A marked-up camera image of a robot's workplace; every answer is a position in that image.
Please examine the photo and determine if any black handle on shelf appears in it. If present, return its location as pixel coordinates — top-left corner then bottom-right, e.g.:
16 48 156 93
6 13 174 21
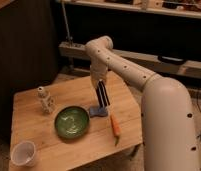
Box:
157 56 187 65

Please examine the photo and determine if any wooden shelf bench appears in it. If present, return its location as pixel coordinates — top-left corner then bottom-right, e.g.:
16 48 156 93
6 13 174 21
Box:
59 42 201 79

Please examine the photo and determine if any wooden folding table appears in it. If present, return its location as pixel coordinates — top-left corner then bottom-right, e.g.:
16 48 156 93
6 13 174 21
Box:
9 72 142 171

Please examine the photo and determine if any white plastic cup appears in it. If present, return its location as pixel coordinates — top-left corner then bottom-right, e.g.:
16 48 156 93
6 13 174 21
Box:
10 141 38 167

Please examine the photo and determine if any black striped eraser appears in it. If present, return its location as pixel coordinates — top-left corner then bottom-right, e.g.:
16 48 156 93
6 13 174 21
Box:
96 81 110 107

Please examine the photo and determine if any orange carrot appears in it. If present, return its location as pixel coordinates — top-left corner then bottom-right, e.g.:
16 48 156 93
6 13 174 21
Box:
110 114 121 146

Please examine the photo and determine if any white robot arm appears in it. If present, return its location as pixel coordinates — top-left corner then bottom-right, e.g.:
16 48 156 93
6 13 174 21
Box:
85 36 200 171

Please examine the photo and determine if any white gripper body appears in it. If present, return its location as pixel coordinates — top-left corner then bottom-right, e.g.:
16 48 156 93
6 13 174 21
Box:
90 66 108 88

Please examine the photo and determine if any metal stand pole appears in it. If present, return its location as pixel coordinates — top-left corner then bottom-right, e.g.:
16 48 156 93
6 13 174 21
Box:
61 0 74 71

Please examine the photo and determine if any green bowl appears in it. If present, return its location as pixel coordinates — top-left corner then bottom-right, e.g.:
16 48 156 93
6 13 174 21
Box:
54 106 90 139

